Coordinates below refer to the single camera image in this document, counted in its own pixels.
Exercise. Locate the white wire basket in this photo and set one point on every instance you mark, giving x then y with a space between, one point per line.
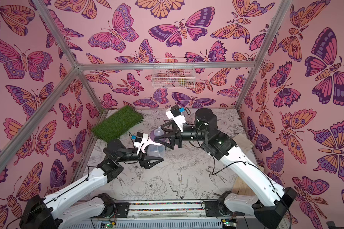
167 70

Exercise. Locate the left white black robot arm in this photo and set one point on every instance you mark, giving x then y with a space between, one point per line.
60 209

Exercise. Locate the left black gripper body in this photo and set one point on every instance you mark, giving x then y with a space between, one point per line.
129 157

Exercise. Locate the green object in basket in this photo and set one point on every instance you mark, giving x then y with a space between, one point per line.
182 81

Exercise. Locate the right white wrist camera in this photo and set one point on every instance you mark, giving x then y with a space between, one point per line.
176 114

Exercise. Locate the tan wooden board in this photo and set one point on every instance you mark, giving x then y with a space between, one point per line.
241 188

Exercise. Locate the purple nipple collar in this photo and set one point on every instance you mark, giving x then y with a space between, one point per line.
156 133

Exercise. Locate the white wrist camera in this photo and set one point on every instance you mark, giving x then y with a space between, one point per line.
139 140
176 114

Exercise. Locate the green artificial grass mat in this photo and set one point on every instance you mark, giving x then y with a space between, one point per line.
117 124

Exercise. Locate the beige work glove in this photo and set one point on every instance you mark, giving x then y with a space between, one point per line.
243 142

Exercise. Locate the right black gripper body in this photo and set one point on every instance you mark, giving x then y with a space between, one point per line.
177 137

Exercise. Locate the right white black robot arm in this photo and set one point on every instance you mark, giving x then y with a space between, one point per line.
270 202

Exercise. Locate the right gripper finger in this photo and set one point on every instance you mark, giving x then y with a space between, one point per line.
171 127
167 140

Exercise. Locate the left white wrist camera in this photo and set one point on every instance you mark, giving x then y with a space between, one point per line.
139 140

